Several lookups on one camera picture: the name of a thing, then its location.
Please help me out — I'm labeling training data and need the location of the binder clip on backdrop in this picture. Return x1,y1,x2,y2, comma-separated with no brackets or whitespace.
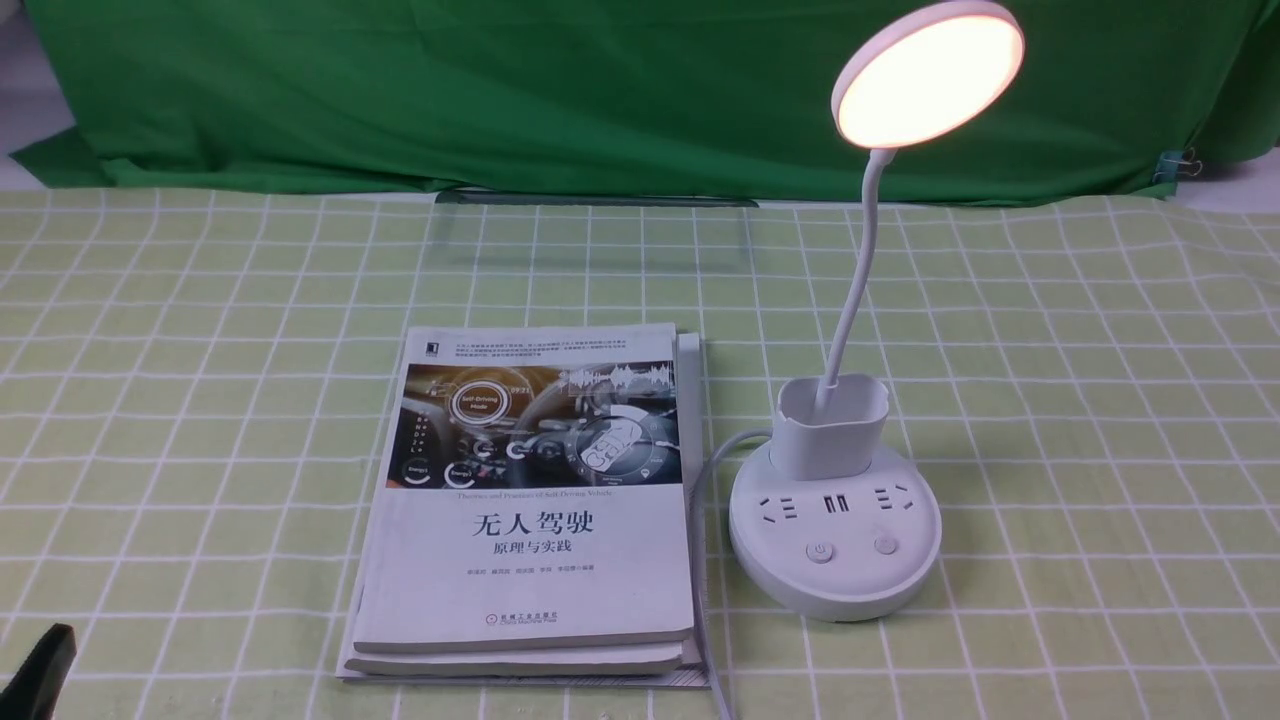
1151,147,1204,184

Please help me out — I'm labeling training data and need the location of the green backdrop cloth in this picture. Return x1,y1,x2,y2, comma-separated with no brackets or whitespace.
15,1,1277,205

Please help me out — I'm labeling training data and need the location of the white lamp power cable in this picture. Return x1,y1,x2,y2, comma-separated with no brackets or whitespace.
686,429,774,720

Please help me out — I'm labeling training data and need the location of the self-driving textbook on top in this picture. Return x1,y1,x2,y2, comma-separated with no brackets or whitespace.
353,323,696,655

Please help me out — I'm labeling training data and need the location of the green checkered tablecloth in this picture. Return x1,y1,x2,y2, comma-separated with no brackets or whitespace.
1,191,1279,719

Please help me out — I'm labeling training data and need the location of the white desk lamp with sockets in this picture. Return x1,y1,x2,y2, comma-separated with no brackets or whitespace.
730,1,1025,623

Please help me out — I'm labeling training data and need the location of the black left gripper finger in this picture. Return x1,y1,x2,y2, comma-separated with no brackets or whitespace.
1,624,77,719

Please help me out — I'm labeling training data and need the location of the bottom book in stack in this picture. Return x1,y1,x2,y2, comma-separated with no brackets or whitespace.
337,333,712,691

